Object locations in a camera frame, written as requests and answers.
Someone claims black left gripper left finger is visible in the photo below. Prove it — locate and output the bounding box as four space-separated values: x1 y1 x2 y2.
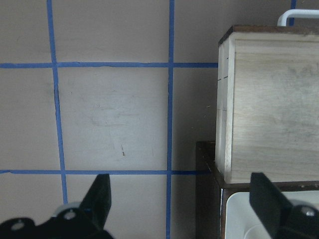
80 174 111 230

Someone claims light wooden drawer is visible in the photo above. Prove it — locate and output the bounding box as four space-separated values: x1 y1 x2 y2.
215 25 319 184

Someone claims dark brown wooden cabinet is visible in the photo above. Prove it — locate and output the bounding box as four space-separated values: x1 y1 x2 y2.
195 141 319 239

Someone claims white plastic tray box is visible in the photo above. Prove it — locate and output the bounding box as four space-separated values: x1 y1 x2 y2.
225 191 319 239

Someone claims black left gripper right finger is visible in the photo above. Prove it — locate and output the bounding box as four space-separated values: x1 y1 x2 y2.
249 172 292 238

